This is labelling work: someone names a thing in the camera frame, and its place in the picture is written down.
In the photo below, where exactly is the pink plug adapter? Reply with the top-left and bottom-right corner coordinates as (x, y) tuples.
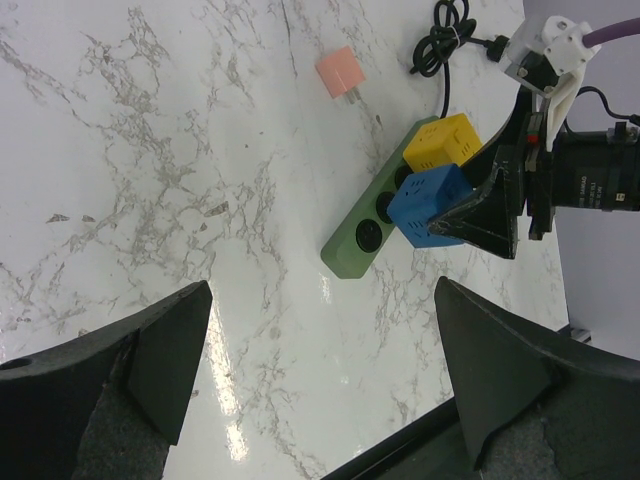
(315, 46), (366, 104)

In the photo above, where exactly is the yellow cube socket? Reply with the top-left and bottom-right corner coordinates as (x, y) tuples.
(403, 113), (483, 172)

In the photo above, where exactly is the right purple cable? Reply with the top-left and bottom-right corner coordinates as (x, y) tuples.
(582, 17), (640, 51)

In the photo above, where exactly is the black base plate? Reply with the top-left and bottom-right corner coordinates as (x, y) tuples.
(324, 398), (459, 479)

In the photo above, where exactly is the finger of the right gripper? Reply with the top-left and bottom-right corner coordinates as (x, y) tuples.
(428, 165), (520, 259)
(462, 109), (520, 178)

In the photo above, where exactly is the black power cord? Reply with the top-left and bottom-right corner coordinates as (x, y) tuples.
(409, 0), (514, 119)

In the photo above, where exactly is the green power strip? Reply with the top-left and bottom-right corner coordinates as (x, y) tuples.
(320, 116), (437, 280)

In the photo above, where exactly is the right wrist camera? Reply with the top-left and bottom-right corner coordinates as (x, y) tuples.
(499, 16), (600, 151)

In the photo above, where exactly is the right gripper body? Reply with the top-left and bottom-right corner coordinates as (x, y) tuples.
(493, 88), (555, 243)

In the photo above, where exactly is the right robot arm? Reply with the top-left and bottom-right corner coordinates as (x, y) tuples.
(428, 88), (639, 259)

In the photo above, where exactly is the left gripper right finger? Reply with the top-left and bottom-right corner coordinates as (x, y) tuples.
(435, 277), (639, 479)

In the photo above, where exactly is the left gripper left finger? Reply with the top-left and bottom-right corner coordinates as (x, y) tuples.
(1, 281), (212, 479)

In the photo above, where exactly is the blue cube socket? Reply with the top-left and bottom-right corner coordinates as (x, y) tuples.
(387, 164), (473, 249)

